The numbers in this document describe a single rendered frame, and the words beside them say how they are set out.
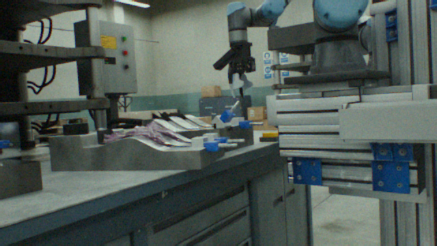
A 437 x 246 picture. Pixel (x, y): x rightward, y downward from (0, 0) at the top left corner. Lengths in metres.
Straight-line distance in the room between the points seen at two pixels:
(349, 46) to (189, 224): 0.70
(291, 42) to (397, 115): 4.73
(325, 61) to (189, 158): 0.45
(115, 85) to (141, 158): 1.07
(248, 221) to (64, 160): 0.73
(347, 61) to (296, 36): 4.48
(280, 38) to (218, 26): 4.06
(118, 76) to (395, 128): 1.62
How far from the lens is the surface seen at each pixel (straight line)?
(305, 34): 5.46
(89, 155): 1.20
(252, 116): 8.39
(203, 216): 1.25
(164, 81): 10.53
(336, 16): 0.91
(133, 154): 1.12
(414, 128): 0.85
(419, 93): 0.96
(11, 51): 1.76
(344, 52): 1.03
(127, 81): 2.20
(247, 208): 1.51
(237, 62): 1.45
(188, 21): 10.09
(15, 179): 0.97
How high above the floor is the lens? 0.98
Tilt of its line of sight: 3 degrees down
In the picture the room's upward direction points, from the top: 4 degrees counter-clockwise
